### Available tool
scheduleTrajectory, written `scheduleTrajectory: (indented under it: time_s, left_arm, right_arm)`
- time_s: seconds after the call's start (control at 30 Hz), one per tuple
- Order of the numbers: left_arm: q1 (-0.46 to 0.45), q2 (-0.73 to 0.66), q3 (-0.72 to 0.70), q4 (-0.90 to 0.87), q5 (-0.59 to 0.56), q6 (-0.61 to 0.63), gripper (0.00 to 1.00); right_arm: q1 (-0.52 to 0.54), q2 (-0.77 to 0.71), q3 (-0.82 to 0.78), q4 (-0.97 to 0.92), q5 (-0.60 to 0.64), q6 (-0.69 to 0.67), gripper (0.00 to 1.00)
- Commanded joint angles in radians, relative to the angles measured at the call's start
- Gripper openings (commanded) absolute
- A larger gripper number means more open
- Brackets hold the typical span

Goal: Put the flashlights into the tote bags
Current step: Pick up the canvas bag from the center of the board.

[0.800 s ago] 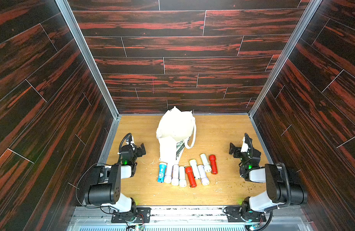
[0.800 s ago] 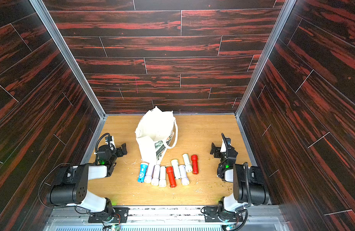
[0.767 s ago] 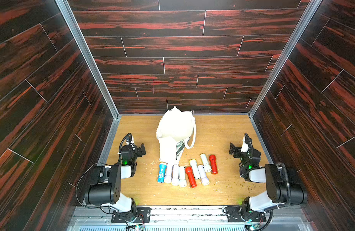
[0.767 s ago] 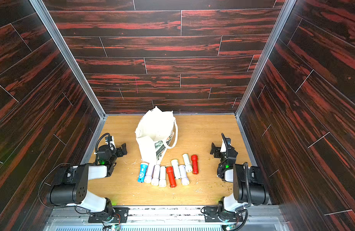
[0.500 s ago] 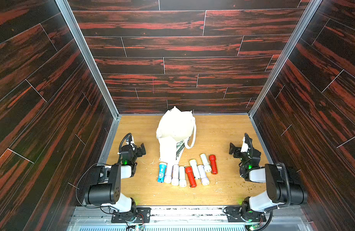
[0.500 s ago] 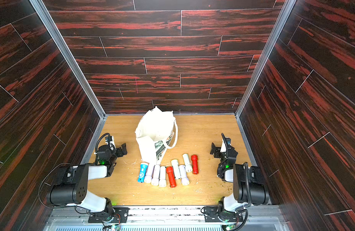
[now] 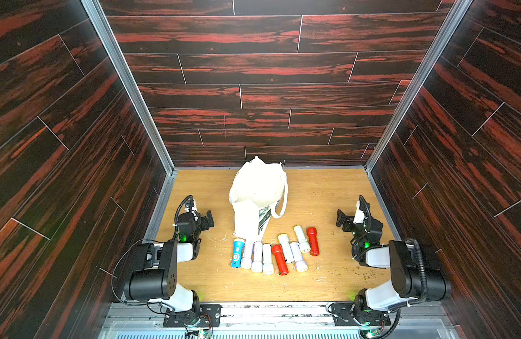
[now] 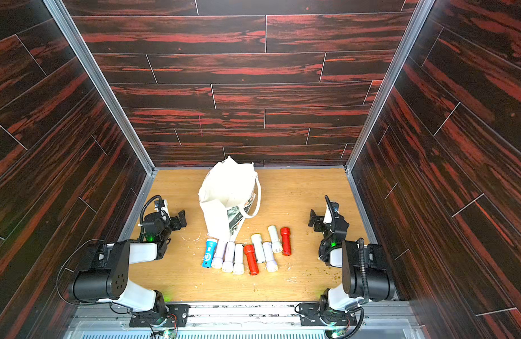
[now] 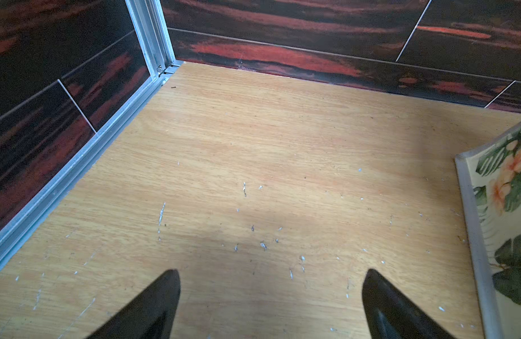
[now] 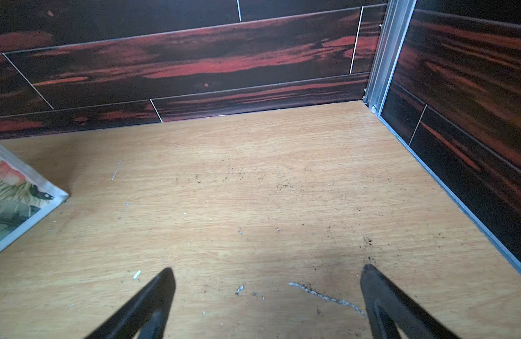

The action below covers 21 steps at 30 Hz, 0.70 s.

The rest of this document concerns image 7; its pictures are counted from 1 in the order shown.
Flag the red flashlight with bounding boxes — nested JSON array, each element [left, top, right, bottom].
[[306, 227, 321, 257], [272, 244, 289, 275]]

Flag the pale green flashlight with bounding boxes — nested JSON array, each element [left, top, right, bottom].
[[294, 225, 311, 254]]

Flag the white floral canvas tote bag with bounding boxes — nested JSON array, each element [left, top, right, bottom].
[[229, 157, 289, 242]]

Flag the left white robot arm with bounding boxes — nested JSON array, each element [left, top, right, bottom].
[[111, 195, 215, 323]]

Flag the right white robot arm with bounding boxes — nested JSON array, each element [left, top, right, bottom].
[[327, 206, 451, 327]]

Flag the blue flashlight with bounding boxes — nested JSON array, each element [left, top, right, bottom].
[[231, 238, 246, 268]]

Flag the white flashlight far left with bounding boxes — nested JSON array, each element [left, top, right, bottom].
[[241, 240, 254, 270]]

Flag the lavender flashlight right lower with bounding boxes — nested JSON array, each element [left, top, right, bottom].
[[290, 242, 308, 273]]

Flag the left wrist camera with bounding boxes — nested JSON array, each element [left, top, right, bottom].
[[184, 197, 199, 219]]

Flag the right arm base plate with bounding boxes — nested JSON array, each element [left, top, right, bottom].
[[326, 302, 365, 326]]

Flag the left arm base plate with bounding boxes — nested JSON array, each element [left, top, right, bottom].
[[163, 304, 222, 328]]

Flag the aluminium front rail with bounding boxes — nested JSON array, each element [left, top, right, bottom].
[[99, 302, 461, 338]]

